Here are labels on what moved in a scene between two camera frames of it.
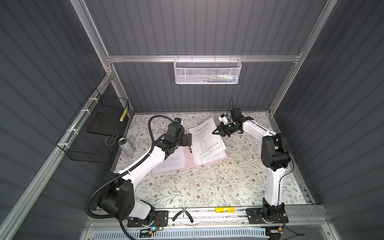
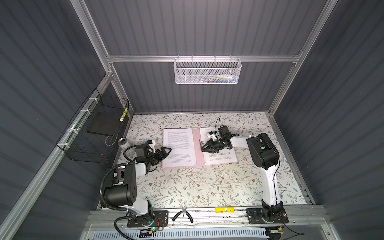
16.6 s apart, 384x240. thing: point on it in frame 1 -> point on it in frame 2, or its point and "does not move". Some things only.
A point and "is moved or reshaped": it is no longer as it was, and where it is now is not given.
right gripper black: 221,130 -> 210,148
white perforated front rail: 183,234 does not move
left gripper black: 184,142 -> 162,155
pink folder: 179,159 is moved or reshaped
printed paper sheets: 207,145 is moved or reshaped
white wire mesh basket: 207,71 does not move
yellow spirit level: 225,210 does not move
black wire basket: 93,135 does not move
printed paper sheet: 174,161 is moved or reshaped
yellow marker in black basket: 123,116 does not move
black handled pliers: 183,210 does not move
